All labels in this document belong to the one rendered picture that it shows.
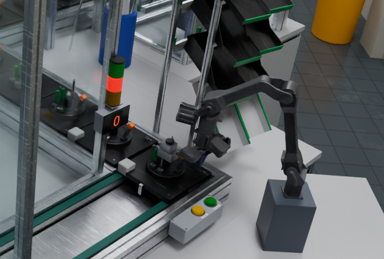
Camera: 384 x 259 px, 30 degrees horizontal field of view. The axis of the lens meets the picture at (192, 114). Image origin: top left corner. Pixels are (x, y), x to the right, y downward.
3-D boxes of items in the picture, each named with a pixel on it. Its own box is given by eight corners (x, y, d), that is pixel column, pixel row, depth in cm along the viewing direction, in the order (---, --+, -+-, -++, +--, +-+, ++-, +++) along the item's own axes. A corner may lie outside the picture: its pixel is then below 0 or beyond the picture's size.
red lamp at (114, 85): (124, 89, 228) (127, 76, 225) (114, 94, 224) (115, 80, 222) (114, 83, 230) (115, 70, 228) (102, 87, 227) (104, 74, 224)
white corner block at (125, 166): (135, 172, 252) (136, 163, 250) (126, 177, 249) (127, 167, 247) (125, 166, 254) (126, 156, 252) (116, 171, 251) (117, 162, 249)
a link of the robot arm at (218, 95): (298, 90, 224) (283, 61, 221) (294, 102, 217) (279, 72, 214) (218, 119, 237) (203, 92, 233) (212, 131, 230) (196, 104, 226)
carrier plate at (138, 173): (211, 176, 257) (212, 171, 256) (168, 204, 240) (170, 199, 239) (160, 146, 268) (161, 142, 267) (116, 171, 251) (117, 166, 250)
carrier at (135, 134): (157, 144, 269) (162, 116, 263) (113, 169, 252) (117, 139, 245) (111, 117, 280) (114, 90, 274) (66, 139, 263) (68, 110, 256)
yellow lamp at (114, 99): (123, 103, 231) (124, 90, 228) (112, 107, 227) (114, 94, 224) (112, 96, 233) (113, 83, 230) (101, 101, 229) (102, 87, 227)
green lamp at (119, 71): (127, 75, 225) (128, 62, 223) (115, 80, 222) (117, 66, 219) (115, 69, 228) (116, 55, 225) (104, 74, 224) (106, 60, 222)
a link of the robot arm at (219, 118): (226, 110, 233) (198, 102, 234) (222, 118, 228) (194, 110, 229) (222, 127, 236) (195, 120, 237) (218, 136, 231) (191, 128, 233)
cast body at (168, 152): (178, 158, 250) (181, 142, 247) (170, 163, 247) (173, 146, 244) (160, 147, 254) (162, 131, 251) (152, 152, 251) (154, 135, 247)
